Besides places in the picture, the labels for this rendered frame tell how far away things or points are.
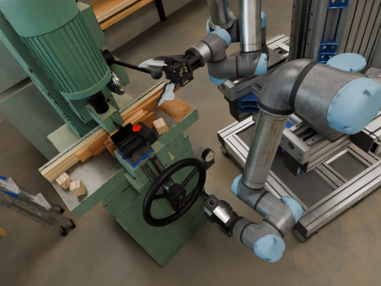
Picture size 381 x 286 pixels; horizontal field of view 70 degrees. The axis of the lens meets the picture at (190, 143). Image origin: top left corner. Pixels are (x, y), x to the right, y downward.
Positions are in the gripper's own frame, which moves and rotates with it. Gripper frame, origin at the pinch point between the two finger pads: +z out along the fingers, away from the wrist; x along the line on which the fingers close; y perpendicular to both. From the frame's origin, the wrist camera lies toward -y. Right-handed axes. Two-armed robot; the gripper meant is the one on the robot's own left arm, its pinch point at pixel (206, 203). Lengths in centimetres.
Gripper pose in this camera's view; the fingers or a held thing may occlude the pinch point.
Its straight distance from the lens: 107.1
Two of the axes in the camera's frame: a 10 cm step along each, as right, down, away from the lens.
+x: 7.1, -6.5, 2.7
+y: 5.3, 7.5, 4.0
